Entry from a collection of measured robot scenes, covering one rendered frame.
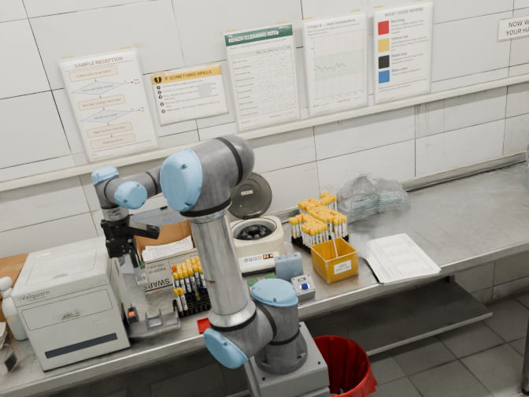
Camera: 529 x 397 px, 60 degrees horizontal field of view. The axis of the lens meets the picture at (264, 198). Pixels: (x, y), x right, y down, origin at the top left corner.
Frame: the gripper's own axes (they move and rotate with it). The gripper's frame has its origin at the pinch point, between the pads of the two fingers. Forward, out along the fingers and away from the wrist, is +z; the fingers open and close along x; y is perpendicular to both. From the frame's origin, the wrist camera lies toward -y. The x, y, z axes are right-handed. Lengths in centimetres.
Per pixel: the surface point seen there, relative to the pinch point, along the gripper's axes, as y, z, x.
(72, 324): 23.4, 10.1, 4.9
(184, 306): -10.3, 20.7, -4.9
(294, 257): -53, 15, -9
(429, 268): -99, 23, 7
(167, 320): -4.0, 20.6, 0.8
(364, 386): -71, 71, 6
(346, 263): -71, 18, -2
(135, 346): 7.8, 24.6, 4.2
